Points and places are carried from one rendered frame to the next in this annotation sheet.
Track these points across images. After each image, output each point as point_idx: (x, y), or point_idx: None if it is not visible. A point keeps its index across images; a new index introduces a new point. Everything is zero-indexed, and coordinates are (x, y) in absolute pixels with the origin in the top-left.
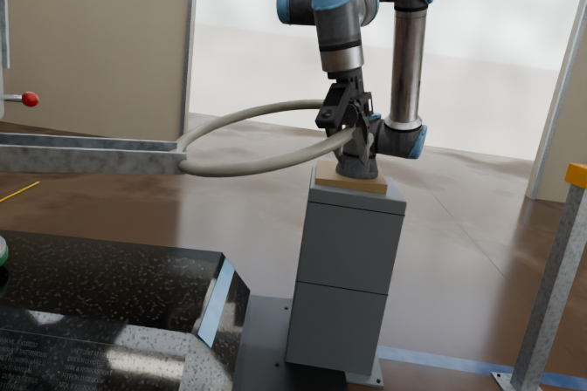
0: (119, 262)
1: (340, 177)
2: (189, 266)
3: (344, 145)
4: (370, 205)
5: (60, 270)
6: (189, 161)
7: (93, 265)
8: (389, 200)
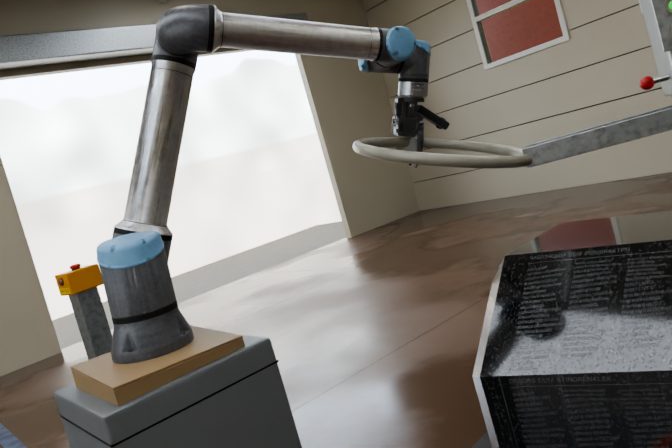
0: (601, 236)
1: (205, 336)
2: (542, 243)
3: (164, 294)
4: None
5: (650, 225)
6: None
7: (623, 231)
8: None
